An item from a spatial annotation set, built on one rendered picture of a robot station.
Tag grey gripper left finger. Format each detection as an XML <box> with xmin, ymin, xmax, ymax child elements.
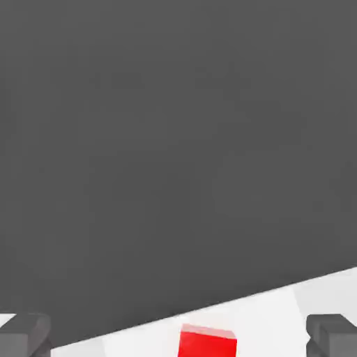
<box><xmin>0</xmin><ymin>312</ymin><xmax>53</xmax><ymax>357</ymax></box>

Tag small red cube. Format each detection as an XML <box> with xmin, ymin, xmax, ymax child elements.
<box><xmin>177</xmin><ymin>323</ymin><xmax>238</xmax><ymax>357</ymax></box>

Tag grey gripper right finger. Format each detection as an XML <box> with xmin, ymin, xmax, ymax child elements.
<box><xmin>305</xmin><ymin>313</ymin><xmax>357</xmax><ymax>357</ymax></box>

